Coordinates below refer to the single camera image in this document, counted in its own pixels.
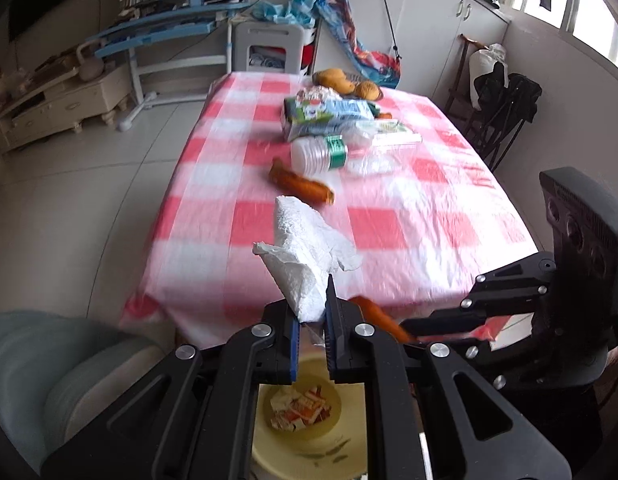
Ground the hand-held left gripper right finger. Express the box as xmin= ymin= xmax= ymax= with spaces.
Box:
xmin=325 ymin=275 xmax=572 ymax=480

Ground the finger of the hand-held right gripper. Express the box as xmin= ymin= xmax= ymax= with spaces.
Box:
xmin=400 ymin=308 xmax=540 ymax=361
xmin=460 ymin=251 xmax=557 ymax=311

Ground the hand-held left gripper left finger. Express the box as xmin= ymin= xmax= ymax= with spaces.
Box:
xmin=41 ymin=300 xmax=302 ymax=480

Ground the orange bread roll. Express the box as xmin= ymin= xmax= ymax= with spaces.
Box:
xmin=349 ymin=296 xmax=412 ymax=343
xmin=268 ymin=157 xmax=336 ymax=206

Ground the yellow plastic basin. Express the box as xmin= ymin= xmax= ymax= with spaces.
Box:
xmin=252 ymin=357 xmax=367 ymax=476

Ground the white paper towel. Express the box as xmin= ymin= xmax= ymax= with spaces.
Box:
xmin=252 ymin=196 xmax=364 ymax=323

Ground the blue milk carton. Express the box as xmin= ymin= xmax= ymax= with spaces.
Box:
xmin=280 ymin=96 xmax=377 ymax=142

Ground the crumpled wrappers pile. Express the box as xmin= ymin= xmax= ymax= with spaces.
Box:
xmin=269 ymin=385 xmax=334 ymax=432

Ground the black clothing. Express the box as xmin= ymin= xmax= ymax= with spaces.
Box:
xmin=471 ymin=62 xmax=544 ymax=123

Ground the white green box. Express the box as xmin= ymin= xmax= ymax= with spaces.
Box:
xmin=369 ymin=121 xmax=422 ymax=147

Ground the wooden chair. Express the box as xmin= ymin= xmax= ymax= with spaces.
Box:
xmin=446 ymin=34 xmax=520 ymax=171

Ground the clear bottle with green label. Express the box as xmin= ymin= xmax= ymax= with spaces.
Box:
xmin=290 ymin=135 xmax=394 ymax=178

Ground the white bag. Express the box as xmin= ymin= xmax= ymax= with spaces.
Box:
xmin=470 ymin=43 xmax=510 ymax=111

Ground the crumpled white paper wrapper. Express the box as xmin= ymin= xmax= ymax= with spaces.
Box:
xmin=295 ymin=86 xmax=342 ymax=103

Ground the pale green seat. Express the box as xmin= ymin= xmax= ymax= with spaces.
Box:
xmin=0 ymin=310 xmax=164 ymax=471

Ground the glass plate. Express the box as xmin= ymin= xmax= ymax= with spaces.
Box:
xmin=339 ymin=72 xmax=384 ymax=102

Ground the white cabinet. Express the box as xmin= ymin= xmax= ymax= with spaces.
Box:
xmin=314 ymin=0 xmax=512 ymax=111

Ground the colourful printed bag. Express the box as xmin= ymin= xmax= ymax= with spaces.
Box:
xmin=316 ymin=0 xmax=402 ymax=90

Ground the white plastic stool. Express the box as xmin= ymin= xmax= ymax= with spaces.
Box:
xmin=233 ymin=22 xmax=317 ymax=77

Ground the blue plastic bag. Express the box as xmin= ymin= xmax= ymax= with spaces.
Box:
xmin=251 ymin=0 xmax=320 ymax=26

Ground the cream low cabinet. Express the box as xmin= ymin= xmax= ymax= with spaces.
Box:
xmin=0 ymin=62 xmax=132 ymax=153

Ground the blue study desk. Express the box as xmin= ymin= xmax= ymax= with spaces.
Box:
xmin=84 ymin=0 xmax=254 ymax=133

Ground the pink kettlebell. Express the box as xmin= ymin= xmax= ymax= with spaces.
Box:
xmin=78 ymin=45 xmax=107 ymax=81

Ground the black cord with clip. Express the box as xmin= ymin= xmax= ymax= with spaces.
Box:
xmin=339 ymin=0 xmax=406 ymax=63

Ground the white cables bundle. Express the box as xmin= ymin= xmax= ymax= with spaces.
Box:
xmin=249 ymin=47 xmax=284 ymax=68

